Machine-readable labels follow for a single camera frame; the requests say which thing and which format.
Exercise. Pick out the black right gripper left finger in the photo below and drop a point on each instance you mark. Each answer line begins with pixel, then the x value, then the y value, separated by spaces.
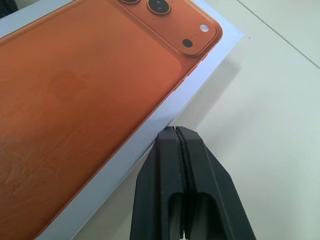
pixel 160 190

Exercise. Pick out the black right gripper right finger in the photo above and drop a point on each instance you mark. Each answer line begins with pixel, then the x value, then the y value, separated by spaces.
pixel 212 200

